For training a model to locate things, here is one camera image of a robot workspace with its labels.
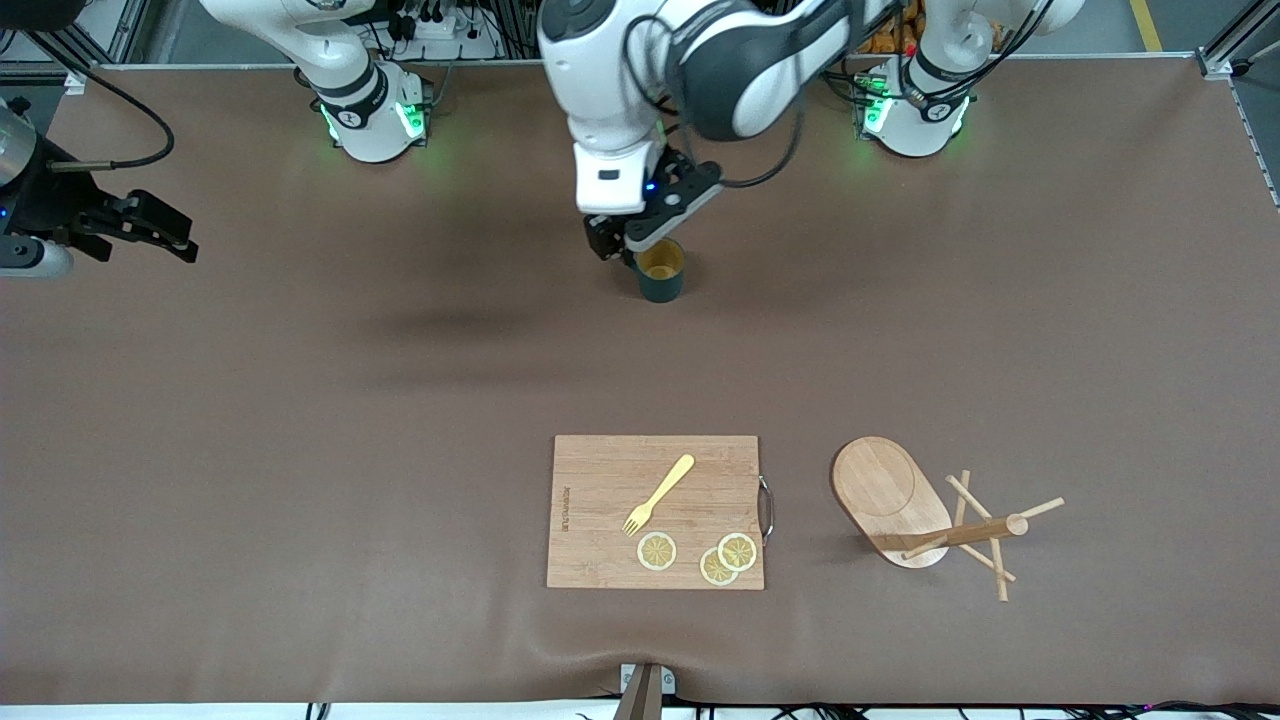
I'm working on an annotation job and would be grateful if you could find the white power strip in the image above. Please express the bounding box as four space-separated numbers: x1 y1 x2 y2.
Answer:
390 5 501 61

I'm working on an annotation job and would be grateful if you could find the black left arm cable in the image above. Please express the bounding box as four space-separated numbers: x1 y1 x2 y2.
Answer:
625 15 806 191

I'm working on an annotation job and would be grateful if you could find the dark teal ribbed mug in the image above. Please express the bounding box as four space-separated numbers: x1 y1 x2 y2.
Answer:
636 237 688 304

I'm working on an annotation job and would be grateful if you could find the brown table cover mat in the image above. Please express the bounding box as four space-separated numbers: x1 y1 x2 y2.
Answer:
0 55 1280 706

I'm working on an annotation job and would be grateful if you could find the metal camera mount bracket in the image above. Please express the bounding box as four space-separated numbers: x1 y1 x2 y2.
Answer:
612 662 677 720

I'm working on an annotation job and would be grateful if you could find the wooden mug tree rack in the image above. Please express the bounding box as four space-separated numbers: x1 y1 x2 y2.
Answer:
830 436 1065 603

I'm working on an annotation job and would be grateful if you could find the aluminium frame rail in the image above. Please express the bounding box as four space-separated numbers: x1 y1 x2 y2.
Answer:
1195 0 1280 81
0 0 151 96

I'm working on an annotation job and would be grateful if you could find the yellow plastic fork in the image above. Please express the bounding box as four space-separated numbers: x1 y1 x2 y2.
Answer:
622 454 696 537

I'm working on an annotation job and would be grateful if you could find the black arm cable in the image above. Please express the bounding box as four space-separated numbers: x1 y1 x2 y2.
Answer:
25 30 176 171
625 15 806 191

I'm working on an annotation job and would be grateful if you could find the bag of orange buns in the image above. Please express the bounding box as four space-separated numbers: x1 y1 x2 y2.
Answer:
855 0 926 56

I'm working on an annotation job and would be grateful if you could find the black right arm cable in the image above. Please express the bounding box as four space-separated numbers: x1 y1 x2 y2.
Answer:
25 30 176 171

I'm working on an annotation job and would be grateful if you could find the bamboo cutting board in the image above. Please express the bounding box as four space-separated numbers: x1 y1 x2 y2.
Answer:
546 434 777 591

